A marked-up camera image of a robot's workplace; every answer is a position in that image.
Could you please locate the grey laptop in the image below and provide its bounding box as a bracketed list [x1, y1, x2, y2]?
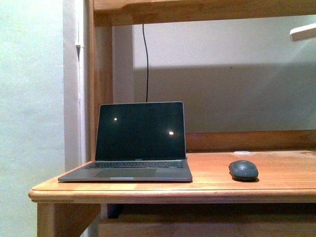
[58, 102, 193, 183]

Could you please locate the white wall conduit pipe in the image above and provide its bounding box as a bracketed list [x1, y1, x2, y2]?
[76, 16, 86, 164]

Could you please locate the black hanging cable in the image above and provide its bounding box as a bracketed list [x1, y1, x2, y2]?
[142, 23, 150, 103]

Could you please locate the dark grey computer mouse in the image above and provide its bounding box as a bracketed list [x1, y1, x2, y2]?
[229, 160, 259, 181]

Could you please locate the wooden pull-out keyboard tray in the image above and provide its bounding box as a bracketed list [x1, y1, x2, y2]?
[98, 203, 316, 237]

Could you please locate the wooden desk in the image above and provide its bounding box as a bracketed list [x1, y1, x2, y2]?
[29, 0, 316, 237]

